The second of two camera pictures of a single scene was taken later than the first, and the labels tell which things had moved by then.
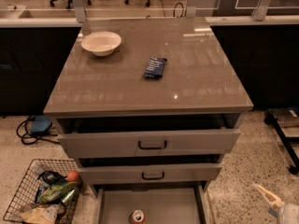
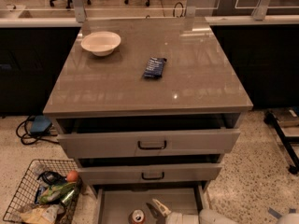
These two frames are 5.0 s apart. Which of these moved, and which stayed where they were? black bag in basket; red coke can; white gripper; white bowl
Moved: white gripper
Stayed: white bowl; red coke can; black bag in basket
